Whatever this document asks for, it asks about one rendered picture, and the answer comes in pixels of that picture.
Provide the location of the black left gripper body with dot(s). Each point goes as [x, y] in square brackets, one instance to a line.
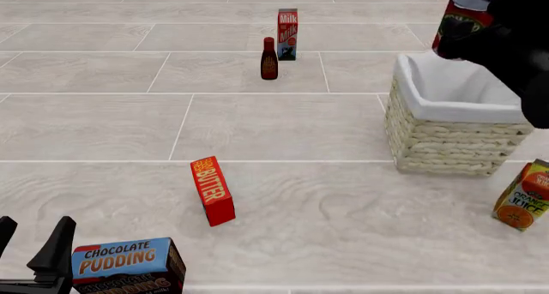
[30, 287]

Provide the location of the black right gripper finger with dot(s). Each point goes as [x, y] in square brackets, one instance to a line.
[465, 48]

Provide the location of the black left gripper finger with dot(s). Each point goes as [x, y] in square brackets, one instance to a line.
[56, 249]
[6, 229]

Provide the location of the red tomato sauce tin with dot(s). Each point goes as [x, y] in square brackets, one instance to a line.
[465, 11]

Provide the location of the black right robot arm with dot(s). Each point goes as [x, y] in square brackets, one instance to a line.
[525, 59]

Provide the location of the white cloth basket liner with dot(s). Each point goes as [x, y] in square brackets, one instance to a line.
[450, 88]

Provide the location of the woven cream wicker basket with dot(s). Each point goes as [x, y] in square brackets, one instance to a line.
[454, 146]

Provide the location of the dark brown sauce bottle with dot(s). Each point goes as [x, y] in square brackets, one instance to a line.
[269, 65]

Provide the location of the blue chocolate pudding box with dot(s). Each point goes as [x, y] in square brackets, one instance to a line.
[124, 268]

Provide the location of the orange juice carton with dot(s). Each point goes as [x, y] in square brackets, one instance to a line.
[523, 197]

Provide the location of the red butter box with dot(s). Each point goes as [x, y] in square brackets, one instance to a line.
[212, 191]

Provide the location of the red and white milk carton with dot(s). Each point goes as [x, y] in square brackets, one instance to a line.
[286, 33]

